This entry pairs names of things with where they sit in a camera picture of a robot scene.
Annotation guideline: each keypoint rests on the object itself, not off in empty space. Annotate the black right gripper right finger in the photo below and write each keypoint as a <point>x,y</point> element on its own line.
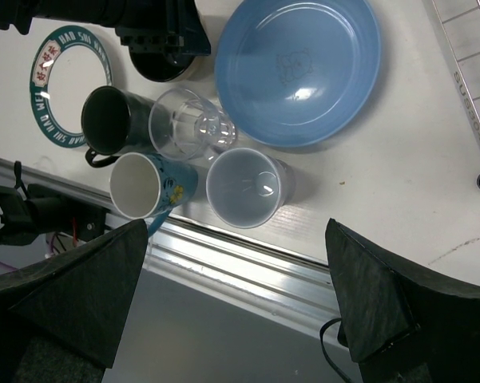
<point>387,301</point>

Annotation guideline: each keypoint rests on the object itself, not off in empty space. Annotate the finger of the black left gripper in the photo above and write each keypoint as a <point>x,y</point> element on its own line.
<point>163,27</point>

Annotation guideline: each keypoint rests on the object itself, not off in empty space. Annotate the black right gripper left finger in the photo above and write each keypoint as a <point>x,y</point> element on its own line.
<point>80,299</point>

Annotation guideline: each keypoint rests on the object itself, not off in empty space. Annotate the black bowl tan outside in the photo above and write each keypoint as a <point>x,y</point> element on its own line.
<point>162,68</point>

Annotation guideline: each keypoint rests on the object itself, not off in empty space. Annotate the blue plastic plate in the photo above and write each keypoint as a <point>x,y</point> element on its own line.
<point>293,73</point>

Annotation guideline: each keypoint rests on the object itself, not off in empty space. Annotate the stainless steel dish rack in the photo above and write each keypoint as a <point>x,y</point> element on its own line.
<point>457,28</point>

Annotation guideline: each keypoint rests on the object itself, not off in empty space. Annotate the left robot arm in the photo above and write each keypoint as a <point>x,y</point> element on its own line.
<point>20,14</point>

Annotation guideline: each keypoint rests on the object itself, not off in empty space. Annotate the clear plastic glass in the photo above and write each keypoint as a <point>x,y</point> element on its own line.
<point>184,126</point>

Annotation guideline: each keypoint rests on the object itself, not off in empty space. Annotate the black mug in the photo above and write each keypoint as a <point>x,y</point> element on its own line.
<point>114,122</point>

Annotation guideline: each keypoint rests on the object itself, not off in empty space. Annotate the white plate green rim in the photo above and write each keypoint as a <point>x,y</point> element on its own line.
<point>70,63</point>

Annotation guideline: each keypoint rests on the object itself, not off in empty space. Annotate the teal mug white inside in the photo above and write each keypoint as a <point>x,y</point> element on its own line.
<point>148,186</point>

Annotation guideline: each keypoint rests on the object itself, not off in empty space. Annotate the grey blue plastic cup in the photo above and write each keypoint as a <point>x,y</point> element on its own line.
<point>245,187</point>

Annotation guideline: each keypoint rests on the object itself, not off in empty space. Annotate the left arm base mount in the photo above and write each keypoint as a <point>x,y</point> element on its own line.
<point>27,211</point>

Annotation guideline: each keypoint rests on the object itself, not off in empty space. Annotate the aluminium mounting rail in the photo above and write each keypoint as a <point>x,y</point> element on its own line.
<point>278,271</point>

